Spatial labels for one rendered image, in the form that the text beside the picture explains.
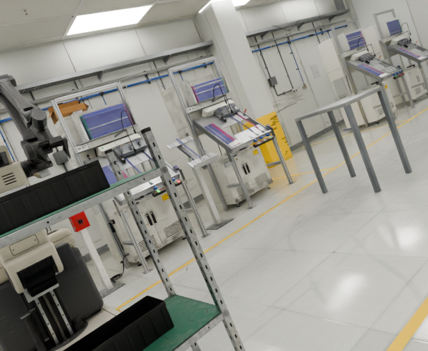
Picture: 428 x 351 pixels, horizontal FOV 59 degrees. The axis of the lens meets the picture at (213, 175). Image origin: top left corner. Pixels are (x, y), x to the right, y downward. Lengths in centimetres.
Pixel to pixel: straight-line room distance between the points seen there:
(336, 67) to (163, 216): 461
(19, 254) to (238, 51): 553
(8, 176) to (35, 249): 37
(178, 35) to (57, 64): 217
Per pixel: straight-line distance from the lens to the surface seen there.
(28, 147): 194
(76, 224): 363
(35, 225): 125
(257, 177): 492
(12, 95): 195
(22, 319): 225
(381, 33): 859
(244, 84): 670
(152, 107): 621
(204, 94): 488
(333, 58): 749
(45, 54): 595
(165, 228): 414
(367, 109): 735
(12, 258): 201
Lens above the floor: 100
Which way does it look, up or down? 6 degrees down
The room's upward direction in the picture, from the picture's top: 22 degrees counter-clockwise
